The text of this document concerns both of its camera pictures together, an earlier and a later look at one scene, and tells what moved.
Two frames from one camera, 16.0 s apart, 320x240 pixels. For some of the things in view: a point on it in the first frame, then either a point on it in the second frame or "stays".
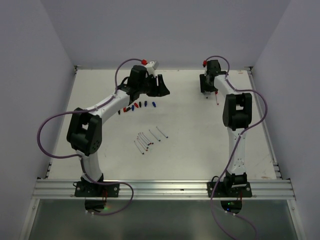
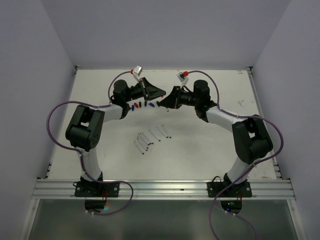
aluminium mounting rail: (63, 189) stays
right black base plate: (222, 191) stays
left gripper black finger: (163, 90) to (150, 91)
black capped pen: (152, 143) stays
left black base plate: (90, 189) stays
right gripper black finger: (203, 83) to (172, 100)
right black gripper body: (210, 87) to (188, 98)
